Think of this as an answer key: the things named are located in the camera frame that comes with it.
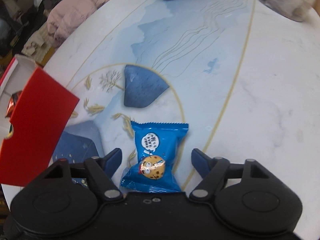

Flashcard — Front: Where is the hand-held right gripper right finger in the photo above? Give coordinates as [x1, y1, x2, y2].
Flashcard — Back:
[188, 148, 272, 201]

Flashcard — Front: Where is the red cardboard box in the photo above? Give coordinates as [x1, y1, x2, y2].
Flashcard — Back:
[0, 54, 80, 188]

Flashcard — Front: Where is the blue cookie packet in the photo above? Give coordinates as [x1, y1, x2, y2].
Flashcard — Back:
[120, 120, 189, 193]

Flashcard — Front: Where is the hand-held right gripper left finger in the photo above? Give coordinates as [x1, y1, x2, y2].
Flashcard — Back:
[44, 147, 126, 201]

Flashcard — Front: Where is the dark red snack packet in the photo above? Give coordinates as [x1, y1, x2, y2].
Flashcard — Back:
[5, 92, 24, 118]

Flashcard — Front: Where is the pink puffer jacket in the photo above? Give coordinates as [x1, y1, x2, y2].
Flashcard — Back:
[46, 0, 118, 48]

